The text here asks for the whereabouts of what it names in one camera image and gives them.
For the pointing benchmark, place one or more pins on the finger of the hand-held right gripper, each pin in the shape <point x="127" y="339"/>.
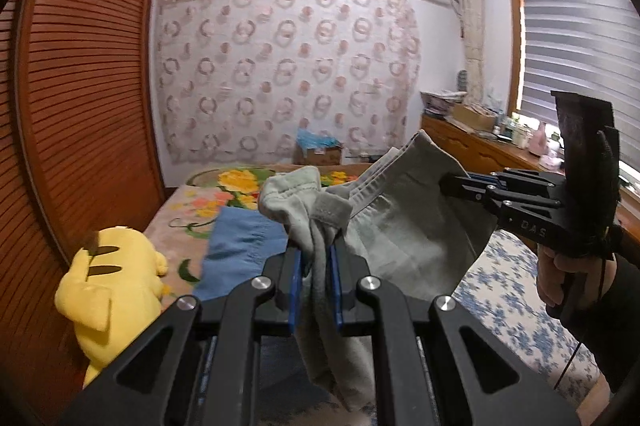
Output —
<point x="470" y="191"/>
<point x="525" y="181"/>

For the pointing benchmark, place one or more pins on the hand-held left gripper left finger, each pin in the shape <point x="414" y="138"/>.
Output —
<point x="296" y="286"/>

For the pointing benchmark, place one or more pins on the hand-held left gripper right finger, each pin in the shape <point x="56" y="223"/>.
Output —
<point x="336" y="286"/>

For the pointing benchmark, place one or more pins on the grey-green pants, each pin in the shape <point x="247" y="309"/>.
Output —
<point x="410" y="231"/>

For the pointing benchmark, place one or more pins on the person's right forearm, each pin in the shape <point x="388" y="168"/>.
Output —
<point x="610" y="306"/>

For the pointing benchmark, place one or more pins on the person's right hand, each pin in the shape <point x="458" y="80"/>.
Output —
<point x="550" y="281"/>

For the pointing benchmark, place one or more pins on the pink bottle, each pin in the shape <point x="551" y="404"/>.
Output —
<point x="537" y="140"/>

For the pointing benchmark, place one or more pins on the wooden cabinet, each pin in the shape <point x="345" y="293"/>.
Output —
<point x="465" y="145"/>

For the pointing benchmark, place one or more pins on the white bottle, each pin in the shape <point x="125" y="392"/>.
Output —
<point x="520" y="134"/>

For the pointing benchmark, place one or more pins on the blue denim garment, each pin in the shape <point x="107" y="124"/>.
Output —
<point x="240" y="251"/>

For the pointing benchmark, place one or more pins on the open cardboard box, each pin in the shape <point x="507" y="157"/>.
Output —
<point x="475" y="115"/>

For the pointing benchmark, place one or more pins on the stack of magazines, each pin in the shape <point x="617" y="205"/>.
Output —
<point x="440" y="101"/>

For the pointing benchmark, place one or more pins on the flower-print blanket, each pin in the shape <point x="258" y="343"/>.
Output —
<point x="200" y="201"/>

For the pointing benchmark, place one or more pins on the cardboard box with blue wrap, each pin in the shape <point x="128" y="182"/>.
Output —
<point x="320" y="153"/>

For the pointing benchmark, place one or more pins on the striped window blind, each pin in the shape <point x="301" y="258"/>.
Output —
<point x="575" y="30"/>

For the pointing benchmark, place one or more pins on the yellow plush toy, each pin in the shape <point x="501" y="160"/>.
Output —
<point x="110" y="286"/>

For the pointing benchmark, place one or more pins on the wooden louvre door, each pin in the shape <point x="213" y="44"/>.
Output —
<point x="85" y="80"/>

